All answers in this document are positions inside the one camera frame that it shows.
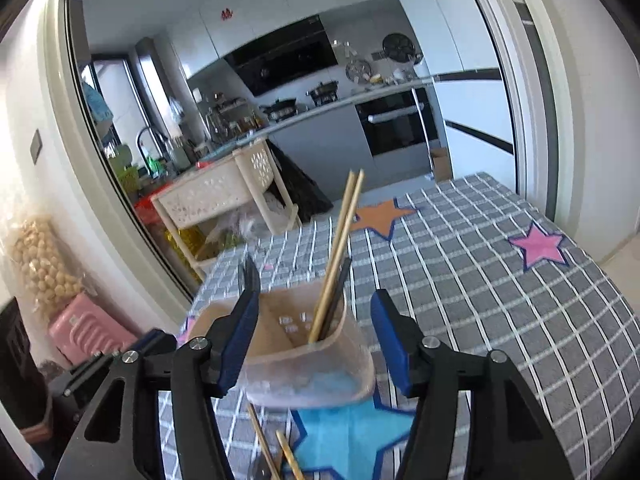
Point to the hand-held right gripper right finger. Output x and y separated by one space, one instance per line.
395 340

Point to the grey checked star tablecloth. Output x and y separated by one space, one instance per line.
475 300

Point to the light blue hanging cloth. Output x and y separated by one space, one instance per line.
97 102

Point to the beige plastic storage cart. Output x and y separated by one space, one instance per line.
210 195

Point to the bag of round puffed snacks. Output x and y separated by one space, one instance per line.
42 265

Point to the white upper kitchen cabinets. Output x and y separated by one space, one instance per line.
280 5

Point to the clear grey plastic spoon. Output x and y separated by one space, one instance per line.
260 472

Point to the round black hanging pan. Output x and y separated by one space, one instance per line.
400 47

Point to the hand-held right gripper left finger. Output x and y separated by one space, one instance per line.
240 330

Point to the stack of pink plastic stools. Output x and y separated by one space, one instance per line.
90 330

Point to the kitchen faucet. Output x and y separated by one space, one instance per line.
145 135

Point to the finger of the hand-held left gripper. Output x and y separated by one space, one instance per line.
157 341

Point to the patterned beige chopstick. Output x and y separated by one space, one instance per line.
291 457
262 440

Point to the grey wall switch plate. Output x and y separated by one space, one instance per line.
36 146

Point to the black chopstick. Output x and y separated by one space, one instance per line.
340 285

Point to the red paper decal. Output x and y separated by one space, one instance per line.
226 13

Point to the round steel hanging lid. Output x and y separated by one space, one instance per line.
357 71

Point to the white plastic utensil holder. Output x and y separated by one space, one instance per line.
300 365

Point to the plastic bags of vegetables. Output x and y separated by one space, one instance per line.
235 232

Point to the cardboard box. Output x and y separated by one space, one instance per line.
441 165

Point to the red plastic basket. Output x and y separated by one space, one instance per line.
147 210

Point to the black range hood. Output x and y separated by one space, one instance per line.
285 57

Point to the dark brown object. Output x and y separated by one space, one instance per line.
20 370

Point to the white door frame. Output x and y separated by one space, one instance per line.
56 110

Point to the yellow cooking oil bottle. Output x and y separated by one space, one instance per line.
185 245

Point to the plain bamboo chopstick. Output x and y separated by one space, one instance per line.
351 210
338 230

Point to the black built-in oven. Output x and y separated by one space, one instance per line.
397 120

